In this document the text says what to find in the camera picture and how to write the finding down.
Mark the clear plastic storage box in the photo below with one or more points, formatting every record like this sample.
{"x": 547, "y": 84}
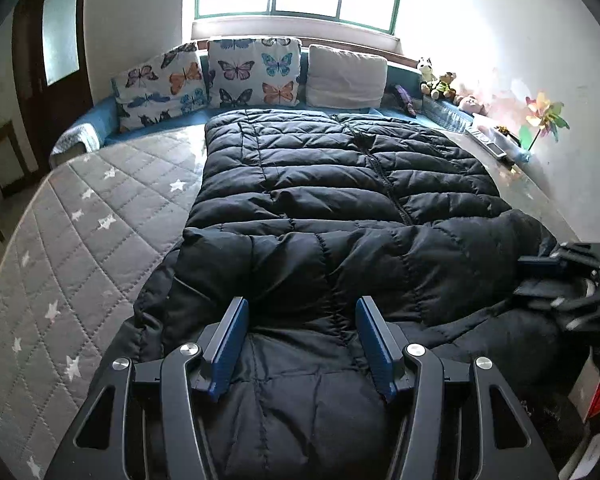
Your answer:
{"x": 515, "y": 147}

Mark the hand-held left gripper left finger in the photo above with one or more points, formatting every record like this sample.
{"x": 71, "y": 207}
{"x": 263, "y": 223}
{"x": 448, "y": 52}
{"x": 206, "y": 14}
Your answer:
{"x": 227, "y": 350}

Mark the red and white cardboard box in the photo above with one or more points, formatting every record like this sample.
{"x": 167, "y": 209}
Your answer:
{"x": 597, "y": 390}

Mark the wide butterfly print pillow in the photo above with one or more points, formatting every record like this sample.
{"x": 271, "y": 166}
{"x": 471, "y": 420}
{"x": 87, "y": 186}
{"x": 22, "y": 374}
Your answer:
{"x": 165, "y": 85}

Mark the square butterfly print pillow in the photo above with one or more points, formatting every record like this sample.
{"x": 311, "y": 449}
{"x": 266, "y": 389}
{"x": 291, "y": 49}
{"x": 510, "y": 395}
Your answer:
{"x": 252, "y": 72}

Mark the plain white pillow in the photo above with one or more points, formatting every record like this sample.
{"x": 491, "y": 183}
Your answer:
{"x": 345, "y": 77}

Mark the black and white plush cow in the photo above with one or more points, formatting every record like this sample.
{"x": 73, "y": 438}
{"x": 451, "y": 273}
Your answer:
{"x": 426, "y": 72}

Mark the dark wooden door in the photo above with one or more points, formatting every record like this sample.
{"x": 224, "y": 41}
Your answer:
{"x": 30, "y": 60}

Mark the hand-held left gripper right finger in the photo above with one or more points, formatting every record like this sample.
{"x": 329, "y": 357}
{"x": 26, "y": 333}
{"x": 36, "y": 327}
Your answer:
{"x": 375, "y": 350}

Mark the blue sofa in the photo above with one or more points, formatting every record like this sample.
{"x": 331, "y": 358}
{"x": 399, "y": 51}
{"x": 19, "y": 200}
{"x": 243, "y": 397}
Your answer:
{"x": 102, "y": 112}

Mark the grey star quilted mattress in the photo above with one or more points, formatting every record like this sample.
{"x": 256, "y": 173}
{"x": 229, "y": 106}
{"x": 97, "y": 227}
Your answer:
{"x": 80, "y": 240}

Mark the pink plush pig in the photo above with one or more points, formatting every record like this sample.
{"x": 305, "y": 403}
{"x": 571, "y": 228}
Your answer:
{"x": 471, "y": 105}

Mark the colourful pinwheel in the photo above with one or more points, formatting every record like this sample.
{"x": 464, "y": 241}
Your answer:
{"x": 545, "y": 112}

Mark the black puffer jacket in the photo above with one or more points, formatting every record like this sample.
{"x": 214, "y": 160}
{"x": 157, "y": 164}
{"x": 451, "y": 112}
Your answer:
{"x": 305, "y": 185}

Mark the wooden table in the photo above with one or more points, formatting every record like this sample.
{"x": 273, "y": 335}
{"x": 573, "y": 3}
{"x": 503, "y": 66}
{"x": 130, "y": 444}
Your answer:
{"x": 2, "y": 145}

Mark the white remote control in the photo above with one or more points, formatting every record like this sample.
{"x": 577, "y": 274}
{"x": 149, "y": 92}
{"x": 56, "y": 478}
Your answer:
{"x": 478, "y": 135}

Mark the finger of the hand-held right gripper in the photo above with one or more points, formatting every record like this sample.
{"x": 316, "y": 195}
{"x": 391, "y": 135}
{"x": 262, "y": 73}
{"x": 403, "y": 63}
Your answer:
{"x": 545, "y": 292}
{"x": 545, "y": 261}

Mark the light grey cloth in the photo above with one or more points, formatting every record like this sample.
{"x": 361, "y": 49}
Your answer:
{"x": 72, "y": 142}

